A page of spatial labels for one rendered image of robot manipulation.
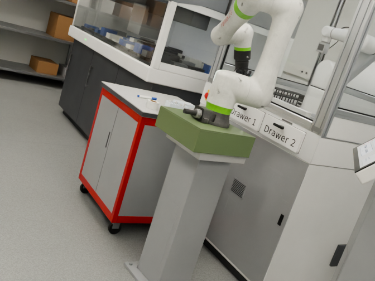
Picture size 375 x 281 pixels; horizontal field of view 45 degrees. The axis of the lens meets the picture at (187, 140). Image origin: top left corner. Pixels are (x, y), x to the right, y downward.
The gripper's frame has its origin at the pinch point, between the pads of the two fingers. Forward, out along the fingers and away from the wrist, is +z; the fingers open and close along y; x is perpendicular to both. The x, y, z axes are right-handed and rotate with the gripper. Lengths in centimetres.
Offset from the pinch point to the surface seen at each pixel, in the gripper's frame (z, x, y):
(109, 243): 72, -1, 85
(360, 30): -43, 57, -22
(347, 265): 30, 109, 29
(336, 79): -21, 55, -14
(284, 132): 9.7, 37.8, -1.0
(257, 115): 7.9, 14.4, -1.7
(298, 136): 8.5, 47.0, -1.4
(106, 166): 42, -33, 72
